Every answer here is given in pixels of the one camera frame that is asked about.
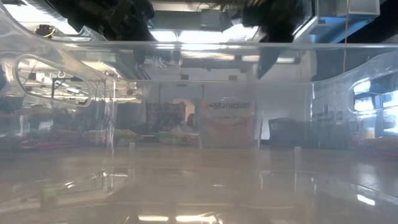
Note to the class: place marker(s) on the grey plastic bin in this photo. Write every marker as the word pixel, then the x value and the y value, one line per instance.
pixel 311 133

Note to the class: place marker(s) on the large silver ventilation duct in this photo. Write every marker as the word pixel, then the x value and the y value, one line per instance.
pixel 342 18

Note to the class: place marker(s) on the clear plastic container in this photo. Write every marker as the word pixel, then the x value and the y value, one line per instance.
pixel 199 186

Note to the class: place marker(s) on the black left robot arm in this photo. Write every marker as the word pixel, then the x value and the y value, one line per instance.
pixel 81 9

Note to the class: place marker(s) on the blue Maruchan ramen packet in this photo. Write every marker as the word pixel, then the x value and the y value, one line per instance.
pixel 227 124

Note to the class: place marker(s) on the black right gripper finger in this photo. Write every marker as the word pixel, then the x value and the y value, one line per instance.
pixel 266 62

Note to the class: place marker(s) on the long ceiling light bar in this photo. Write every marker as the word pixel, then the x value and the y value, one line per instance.
pixel 208 57

